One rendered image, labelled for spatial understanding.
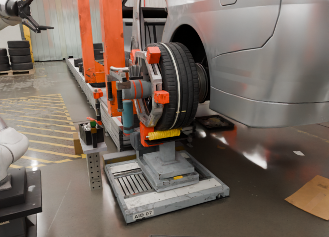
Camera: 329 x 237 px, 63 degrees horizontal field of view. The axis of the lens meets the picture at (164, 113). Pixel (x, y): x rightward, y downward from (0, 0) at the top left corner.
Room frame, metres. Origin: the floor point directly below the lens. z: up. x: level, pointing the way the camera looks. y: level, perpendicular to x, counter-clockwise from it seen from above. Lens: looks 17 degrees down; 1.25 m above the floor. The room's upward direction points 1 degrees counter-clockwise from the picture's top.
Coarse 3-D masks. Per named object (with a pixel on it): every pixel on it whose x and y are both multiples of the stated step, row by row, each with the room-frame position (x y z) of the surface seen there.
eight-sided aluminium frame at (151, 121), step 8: (136, 56) 2.08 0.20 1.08; (144, 56) 1.89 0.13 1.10; (136, 64) 2.15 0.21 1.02; (152, 64) 1.88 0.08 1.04; (152, 72) 1.78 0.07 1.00; (152, 80) 1.75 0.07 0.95; (160, 80) 1.76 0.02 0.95; (152, 88) 1.76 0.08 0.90; (160, 88) 1.76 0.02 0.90; (152, 96) 1.77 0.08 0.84; (136, 104) 2.15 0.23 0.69; (152, 104) 1.77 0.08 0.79; (160, 104) 1.76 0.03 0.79; (144, 112) 2.12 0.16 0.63; (152, 112) 1.77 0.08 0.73; (160, 112) 1.77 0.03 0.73; (144, 120) 1.95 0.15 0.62; (152, 120) 1.83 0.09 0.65
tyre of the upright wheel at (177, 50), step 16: (160, 48) 1.90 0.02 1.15; (176, 48) 1.95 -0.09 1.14; (160, 64) 1.85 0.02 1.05; (176, 64) 1.81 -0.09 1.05; (192, 64) 1.85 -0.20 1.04; (176, 80) 1.76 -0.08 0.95; (192, 80) 1.81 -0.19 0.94; (176, 96) 1.75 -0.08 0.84; (192, 96) 1.79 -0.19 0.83; (176, 112) 1.76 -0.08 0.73; (192, 112) 1.82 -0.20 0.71; (160, 128) 1.88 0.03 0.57
